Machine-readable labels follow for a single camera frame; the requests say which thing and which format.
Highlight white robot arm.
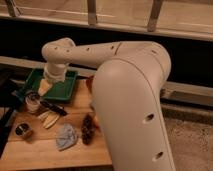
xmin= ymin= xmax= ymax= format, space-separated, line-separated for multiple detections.
xmin=41 ymin=38 xmax=176 ymax=171

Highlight orange bowl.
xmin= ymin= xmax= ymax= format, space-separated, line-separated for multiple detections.
xmin=86 ymin=76 xmax=94 ymax=92

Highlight white mug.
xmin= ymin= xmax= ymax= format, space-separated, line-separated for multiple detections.
xmin=25 ymin=91 xmax=40 ymax=114

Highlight green plastic tray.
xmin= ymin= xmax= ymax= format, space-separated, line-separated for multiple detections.
xmin=20 ymin=68 xmax=78 ymax=103

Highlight pale banana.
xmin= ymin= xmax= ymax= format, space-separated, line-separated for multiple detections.
xmin=38 ymin=111 xmax=60 ymax=129

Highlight small metal cup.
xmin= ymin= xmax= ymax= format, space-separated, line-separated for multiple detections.
xmin=15 ymin=123 xmax=33 ymax=139

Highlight wooden table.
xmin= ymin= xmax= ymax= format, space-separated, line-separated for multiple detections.
xmin=0 ymin=79 xmax=112 ymax=171

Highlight blue crumpled cloth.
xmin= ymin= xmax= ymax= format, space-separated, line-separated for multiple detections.
xmin=56 ymin=123 xmax=78 ymax=151

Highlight dark grape bunch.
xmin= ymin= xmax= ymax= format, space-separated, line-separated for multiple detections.
xmin=81 ymin=114 xmax=95 ymax=145

